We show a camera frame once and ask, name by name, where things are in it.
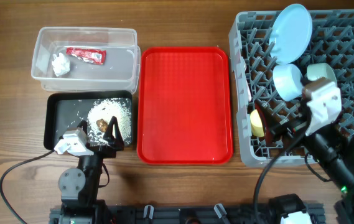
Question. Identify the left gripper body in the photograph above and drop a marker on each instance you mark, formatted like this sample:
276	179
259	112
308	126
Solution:
106	152

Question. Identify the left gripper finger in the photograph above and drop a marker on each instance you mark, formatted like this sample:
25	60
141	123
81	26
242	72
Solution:
112	134
82	130

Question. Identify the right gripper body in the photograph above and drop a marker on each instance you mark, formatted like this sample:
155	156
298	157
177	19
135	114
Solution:
279	131

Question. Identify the yellow plastic cup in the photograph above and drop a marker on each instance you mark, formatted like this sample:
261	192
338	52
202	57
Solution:
256	124

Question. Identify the food scraps and rice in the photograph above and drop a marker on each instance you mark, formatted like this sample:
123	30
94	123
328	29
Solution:
93	110

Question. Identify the light blue bowl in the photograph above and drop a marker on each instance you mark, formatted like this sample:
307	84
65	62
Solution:
287	81

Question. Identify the mint green bowl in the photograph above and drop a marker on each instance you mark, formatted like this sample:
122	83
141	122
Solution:
320	74

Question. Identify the light blue plate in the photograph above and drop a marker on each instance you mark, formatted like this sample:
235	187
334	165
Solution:
291	34

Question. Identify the white plastic spoon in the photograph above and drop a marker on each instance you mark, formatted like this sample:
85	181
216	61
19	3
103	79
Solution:
248	93

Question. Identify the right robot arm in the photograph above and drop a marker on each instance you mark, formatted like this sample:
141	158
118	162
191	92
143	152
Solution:
332	151

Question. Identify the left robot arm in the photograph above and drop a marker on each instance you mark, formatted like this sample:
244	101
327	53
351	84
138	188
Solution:
79	186

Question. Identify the black waste tray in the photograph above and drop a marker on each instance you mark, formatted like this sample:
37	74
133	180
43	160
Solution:
56	121

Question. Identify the clear plastic waste bin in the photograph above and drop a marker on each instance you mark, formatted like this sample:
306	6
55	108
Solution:
120	70

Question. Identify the grey dishwasher rack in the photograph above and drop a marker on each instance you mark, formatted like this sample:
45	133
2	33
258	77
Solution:
332	42

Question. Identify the crumpled white tissue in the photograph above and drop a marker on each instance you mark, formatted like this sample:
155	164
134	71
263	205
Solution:
60	64

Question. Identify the red snack wrapper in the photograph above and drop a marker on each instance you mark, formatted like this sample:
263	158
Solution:
94	56

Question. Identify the red serving tray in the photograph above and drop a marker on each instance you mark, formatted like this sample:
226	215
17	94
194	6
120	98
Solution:
184	112

